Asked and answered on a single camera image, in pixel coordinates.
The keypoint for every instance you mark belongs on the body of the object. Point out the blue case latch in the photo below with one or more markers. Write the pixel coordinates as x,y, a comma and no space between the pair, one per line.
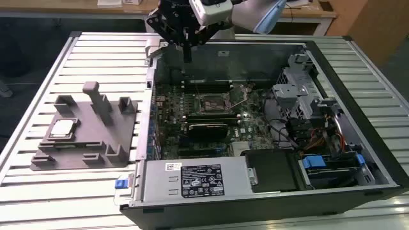
120,184

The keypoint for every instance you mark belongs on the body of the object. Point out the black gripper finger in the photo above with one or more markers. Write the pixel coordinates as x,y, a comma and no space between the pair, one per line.
209,34
161,33

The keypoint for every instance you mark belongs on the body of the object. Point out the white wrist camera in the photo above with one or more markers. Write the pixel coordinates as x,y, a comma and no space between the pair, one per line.
213,13

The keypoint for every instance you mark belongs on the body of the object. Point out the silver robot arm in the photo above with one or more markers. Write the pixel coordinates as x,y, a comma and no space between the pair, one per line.
242,12

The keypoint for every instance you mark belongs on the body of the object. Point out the green RAM stick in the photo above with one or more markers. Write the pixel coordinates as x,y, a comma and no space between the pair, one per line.
69,144

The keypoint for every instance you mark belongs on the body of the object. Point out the black expansion slot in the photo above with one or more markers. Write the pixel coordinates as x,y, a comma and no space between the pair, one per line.
194,153

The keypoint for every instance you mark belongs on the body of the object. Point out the CPU socket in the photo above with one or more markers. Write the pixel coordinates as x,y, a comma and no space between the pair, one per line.
211,103

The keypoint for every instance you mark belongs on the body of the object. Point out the black plastic shroud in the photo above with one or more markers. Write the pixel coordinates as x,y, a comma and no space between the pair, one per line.
271,172

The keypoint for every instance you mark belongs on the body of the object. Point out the black RAM slot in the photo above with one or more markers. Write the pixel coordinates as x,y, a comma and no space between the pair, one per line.
203,83
210,116
207,90

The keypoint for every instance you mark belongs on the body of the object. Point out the grey parts rack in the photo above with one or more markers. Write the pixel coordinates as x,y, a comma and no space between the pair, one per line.
96,134

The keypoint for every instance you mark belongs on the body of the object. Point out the silver CPU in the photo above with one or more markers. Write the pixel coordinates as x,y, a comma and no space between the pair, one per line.
62,127

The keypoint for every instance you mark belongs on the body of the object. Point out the blue plastic tab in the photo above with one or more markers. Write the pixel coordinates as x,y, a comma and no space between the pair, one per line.
359,160

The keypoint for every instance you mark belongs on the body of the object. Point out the silver chipset heatsink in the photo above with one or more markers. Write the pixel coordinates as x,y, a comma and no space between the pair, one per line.
239,146

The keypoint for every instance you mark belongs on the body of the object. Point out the hard disk in blue carrier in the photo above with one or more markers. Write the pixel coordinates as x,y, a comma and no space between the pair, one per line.
313,163

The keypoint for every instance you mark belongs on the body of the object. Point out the black phone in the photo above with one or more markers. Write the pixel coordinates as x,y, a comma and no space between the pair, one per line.
326,6

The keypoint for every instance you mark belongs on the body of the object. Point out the black graphics card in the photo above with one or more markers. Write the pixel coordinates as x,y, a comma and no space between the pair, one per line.
207,131

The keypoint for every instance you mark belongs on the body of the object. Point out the white box with print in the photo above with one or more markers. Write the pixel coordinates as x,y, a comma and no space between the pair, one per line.
132,2

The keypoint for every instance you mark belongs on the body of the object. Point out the wooden desk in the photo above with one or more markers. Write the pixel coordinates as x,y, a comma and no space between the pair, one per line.
112,9

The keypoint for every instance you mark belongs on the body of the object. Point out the silver drive cage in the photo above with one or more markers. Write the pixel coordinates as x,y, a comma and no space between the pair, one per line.
299,79

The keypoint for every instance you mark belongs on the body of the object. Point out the wooden cabinet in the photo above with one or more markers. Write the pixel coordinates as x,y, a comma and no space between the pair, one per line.
377,28

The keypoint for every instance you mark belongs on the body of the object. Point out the thin metal locking lever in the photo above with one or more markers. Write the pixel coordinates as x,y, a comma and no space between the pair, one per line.
197,87

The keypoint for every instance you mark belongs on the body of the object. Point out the silver power supply unit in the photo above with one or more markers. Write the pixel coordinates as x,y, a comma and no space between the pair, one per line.
160,182

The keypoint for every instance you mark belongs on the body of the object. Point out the black PC case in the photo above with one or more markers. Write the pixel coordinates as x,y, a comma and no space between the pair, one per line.
223,213

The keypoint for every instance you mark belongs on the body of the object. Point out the green motherboard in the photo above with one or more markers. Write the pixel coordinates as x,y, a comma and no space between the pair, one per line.
172,112

